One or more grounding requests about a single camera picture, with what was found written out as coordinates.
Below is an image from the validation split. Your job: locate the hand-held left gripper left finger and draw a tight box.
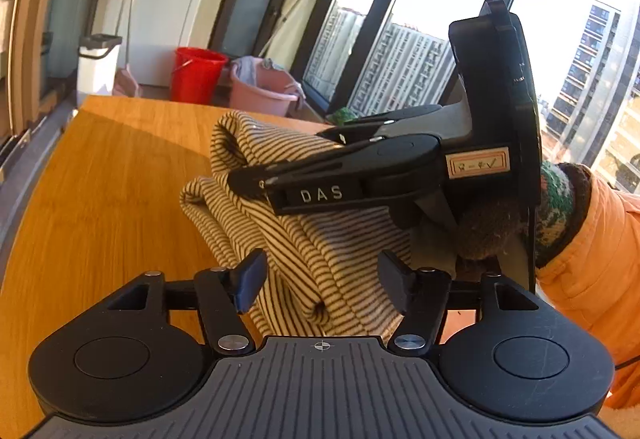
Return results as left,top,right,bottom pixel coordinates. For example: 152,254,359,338
95,248,269,354

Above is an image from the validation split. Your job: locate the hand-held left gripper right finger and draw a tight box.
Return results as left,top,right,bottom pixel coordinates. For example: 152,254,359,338
377,250,546,355

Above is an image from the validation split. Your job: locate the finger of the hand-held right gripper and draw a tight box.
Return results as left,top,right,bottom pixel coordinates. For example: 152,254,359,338
316,116,401,147
227,146,361,198

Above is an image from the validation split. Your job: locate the striped knit garment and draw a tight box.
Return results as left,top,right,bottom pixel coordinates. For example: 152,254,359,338
180,110,456,339

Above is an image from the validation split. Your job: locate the person's right forearm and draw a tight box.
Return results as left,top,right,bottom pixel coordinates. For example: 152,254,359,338
535,166,640,410

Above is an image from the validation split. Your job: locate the person's right hand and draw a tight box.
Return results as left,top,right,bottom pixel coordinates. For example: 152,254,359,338
452,162,593,270

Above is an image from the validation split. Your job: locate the pink rag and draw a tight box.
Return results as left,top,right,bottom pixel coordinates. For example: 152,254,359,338
287,79,307,112

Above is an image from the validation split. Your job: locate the pink plastic basin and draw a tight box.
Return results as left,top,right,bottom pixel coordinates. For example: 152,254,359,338
229,58,307,118

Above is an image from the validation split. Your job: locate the grey cloth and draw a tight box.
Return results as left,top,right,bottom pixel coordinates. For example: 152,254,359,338
234,56,291,84

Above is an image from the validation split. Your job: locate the red bucket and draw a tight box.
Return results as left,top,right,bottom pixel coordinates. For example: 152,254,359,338
170,47,229,104

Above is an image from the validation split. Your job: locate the pink dustpan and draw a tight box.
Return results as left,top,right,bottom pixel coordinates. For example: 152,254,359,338
112,66,143,98

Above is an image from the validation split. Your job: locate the white trash bin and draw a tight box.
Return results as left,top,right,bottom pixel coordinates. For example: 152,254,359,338
76,34,123,108

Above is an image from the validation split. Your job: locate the sliding glass door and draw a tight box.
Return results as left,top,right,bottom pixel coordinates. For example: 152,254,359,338
0,0,81,180

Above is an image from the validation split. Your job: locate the metal mop handle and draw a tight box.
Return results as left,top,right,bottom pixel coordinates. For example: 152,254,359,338
257,0,341,60

